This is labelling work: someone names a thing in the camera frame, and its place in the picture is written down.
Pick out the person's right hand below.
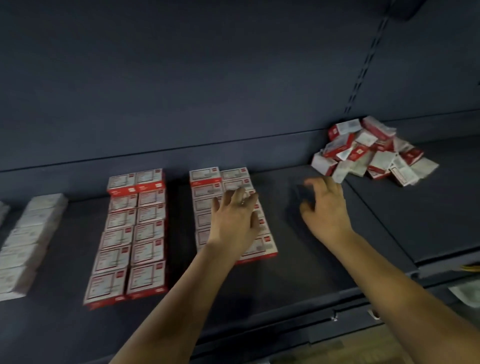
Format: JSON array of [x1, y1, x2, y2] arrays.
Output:
[[300, 177, 355, 245]]

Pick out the clear packaged insoles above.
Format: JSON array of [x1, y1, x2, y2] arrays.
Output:
[[450, 279, 480, 307]]

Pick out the dark metal shelf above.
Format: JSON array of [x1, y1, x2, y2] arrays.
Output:
[[0, 0, 480, 364]]

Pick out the person's left hand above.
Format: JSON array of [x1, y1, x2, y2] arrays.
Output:
[[206, 186, 262, 260]]

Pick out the pile of red white boxes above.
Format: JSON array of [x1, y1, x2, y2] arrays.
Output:
[[311, 114, 441, 187]]

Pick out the person's left forearm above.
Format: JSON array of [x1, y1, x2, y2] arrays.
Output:
[[111, 251, 241, 364]]

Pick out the person's right forearm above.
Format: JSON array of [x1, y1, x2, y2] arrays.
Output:
[[330, 228, 480, 364]]

